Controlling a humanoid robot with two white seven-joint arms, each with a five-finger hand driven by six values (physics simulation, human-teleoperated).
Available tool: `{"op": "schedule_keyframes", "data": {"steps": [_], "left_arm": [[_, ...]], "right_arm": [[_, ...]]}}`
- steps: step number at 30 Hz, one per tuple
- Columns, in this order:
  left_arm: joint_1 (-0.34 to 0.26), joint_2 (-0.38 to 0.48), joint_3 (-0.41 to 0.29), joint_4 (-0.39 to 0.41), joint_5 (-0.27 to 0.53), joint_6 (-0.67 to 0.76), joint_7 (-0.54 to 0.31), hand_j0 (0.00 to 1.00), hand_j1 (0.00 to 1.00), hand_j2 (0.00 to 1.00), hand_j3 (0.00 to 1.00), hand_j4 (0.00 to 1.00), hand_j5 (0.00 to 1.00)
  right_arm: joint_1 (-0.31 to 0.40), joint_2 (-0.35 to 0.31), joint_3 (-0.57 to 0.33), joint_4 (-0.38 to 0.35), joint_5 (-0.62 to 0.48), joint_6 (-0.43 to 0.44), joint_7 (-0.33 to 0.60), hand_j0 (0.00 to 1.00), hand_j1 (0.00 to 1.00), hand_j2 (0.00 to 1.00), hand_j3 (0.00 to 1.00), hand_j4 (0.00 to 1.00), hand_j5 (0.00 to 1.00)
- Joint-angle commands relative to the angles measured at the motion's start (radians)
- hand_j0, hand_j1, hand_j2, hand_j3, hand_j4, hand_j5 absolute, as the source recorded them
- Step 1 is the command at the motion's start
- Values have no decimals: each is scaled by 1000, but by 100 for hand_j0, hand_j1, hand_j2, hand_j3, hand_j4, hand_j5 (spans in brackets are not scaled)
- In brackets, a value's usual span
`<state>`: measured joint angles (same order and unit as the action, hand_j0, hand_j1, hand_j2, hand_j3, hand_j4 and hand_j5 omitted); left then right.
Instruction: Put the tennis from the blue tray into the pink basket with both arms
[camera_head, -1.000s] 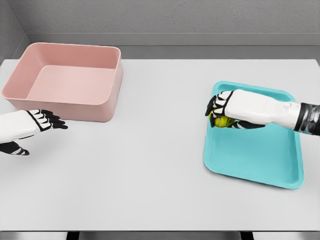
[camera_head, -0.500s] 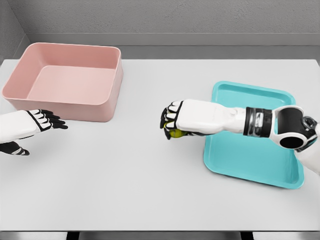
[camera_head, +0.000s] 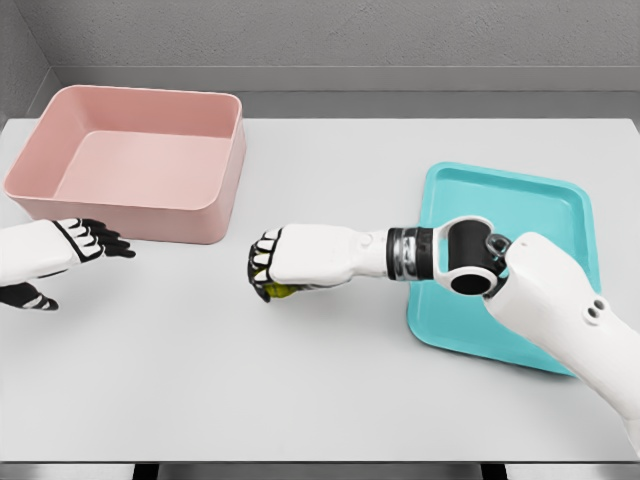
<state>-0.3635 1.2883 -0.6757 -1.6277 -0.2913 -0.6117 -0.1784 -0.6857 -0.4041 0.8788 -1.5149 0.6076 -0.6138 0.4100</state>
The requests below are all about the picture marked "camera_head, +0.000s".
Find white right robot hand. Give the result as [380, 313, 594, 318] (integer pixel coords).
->
[246, 224, 362, 304]

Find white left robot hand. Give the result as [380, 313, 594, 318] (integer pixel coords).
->
[0, 217, 137, 312]

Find yellow-green tennis ball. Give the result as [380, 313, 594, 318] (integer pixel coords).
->
[266, 281, 296, 302]

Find pink plastic basket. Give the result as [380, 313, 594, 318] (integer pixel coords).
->
[3, 84, 248, 247]

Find blue plastic tray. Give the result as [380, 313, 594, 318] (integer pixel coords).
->
[406, 161, 605, 378]

